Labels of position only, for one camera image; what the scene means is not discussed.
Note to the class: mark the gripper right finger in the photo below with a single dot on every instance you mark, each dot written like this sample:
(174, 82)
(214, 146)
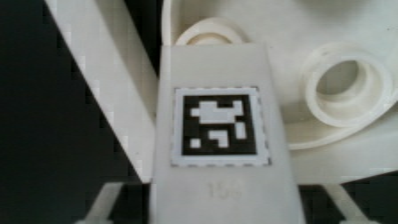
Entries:
(355, 216)

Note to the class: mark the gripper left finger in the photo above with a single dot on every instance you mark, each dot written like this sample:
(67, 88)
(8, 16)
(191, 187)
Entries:
(101, 211)

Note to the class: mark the white stool leg with tag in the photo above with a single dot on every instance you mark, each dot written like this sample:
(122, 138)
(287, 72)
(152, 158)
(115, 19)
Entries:
(223, 180)

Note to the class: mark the white round stool seat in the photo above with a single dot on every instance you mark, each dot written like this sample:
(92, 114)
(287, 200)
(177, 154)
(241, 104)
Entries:
(317, 47)

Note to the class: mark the white right fence bar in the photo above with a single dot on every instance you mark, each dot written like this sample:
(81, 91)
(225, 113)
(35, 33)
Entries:
(108, 49)

